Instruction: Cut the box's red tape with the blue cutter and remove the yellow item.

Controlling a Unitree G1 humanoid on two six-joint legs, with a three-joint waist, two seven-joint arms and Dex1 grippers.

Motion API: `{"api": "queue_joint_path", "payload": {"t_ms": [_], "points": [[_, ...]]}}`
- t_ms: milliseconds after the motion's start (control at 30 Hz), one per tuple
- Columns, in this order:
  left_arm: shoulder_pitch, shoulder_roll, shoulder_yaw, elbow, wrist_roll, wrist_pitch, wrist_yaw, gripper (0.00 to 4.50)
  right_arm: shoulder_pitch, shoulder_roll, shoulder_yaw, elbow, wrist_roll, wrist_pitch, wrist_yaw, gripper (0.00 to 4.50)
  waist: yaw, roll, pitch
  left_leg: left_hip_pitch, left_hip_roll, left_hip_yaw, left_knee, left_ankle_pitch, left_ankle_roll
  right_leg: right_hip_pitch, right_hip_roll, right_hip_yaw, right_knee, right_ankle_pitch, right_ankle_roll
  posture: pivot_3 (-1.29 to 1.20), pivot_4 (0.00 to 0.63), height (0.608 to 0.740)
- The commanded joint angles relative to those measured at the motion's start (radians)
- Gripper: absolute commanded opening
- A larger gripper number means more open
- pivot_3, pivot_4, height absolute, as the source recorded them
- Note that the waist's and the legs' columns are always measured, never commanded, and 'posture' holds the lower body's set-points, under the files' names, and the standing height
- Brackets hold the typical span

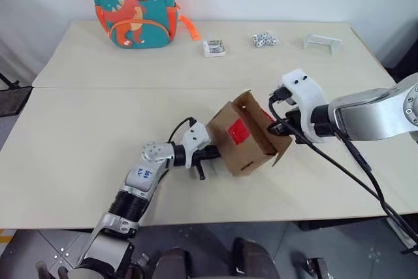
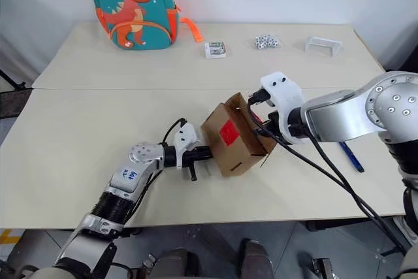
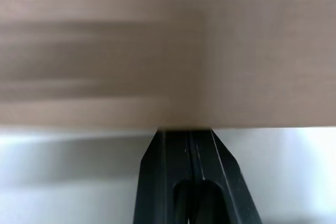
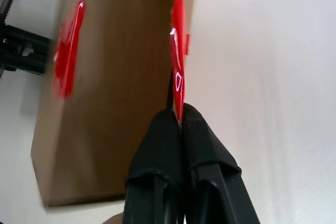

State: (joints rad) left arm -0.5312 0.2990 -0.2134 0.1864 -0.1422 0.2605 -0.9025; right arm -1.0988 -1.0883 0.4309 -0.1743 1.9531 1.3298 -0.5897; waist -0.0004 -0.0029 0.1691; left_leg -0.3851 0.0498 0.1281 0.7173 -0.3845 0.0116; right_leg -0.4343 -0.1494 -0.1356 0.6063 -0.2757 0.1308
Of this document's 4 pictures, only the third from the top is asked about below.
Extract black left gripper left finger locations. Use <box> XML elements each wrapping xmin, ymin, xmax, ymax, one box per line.
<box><xmin>133</xmin><ymin>129</ymin><xmax>196</xmax><ymax>224</ymax></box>

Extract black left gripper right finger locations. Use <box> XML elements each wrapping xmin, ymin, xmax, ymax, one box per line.
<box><xmin>187</xmin><ymin>128</ymin><xmax>264</xmax><ymax>224</ymax></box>

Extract brown cardboard box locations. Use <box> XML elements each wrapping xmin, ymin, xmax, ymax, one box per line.
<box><xmin>0</xmin><ymin>0</ymin><xmax>336</xmax><ymax>132</ymax></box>

